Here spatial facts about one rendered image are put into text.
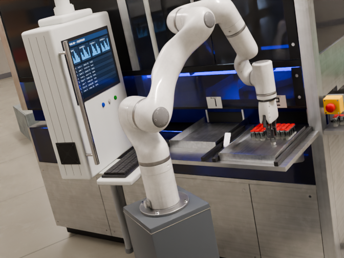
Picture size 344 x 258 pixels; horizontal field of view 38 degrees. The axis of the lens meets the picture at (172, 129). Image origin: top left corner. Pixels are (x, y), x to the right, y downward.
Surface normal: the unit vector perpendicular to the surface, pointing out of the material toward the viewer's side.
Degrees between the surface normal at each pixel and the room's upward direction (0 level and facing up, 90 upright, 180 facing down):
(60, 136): 90
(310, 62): 90
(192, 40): 114
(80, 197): 90
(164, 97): 69
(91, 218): 90
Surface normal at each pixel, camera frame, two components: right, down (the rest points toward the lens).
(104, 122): 0.89, -0.04
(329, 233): -0.55, 0.36
